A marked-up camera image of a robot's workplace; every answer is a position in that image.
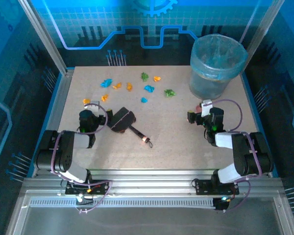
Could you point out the aluminium front frame rail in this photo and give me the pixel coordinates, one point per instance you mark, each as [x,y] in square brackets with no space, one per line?
[149,181]

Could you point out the black hand brush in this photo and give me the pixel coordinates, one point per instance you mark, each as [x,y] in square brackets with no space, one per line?
[120,120]

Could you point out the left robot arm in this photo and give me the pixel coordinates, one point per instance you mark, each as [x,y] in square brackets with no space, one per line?
[63,149]

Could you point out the black connector box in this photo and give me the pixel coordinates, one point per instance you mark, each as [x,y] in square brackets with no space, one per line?
[221,203]

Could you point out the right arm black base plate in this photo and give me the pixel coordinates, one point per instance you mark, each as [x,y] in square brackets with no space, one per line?
[203,187]

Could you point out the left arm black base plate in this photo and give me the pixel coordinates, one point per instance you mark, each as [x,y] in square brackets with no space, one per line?
[100,188]

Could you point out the blue plastic bin liner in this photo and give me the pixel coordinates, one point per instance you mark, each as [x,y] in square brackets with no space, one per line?
[198,66]

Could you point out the blue paper scrap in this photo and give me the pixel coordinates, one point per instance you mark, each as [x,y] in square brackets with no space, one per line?
[106,82]
[149,88]
[143,100]

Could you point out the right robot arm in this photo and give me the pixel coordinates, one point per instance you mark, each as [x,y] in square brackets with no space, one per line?
[250,151]

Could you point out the aluminium side frame rail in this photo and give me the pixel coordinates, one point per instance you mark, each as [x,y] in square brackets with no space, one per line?
[61,93]

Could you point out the translucent grey trash bin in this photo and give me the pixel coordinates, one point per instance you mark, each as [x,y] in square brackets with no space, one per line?
[208,88]

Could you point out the aluminium frame post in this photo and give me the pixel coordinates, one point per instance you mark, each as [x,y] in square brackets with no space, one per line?
[45,41]
[262,27]

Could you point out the right aluminium frame post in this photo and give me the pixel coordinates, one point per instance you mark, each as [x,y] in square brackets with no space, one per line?
[262,27]

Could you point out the left aluminium frame post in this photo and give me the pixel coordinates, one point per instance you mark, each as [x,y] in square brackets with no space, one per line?
[45,41]

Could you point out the grey metal front panel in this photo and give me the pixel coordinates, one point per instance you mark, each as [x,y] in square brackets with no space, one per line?
[149,220]

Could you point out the green paper scrap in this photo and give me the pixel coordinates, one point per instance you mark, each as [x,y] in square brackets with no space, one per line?
[144,76]
[169,92]

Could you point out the orange paper scrap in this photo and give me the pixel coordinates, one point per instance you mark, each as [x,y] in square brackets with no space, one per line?
[157,78]
[117,85]
[86,101]
[129,86]
[104,97]

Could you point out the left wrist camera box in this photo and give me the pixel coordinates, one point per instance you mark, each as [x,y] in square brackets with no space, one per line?
[95,103]

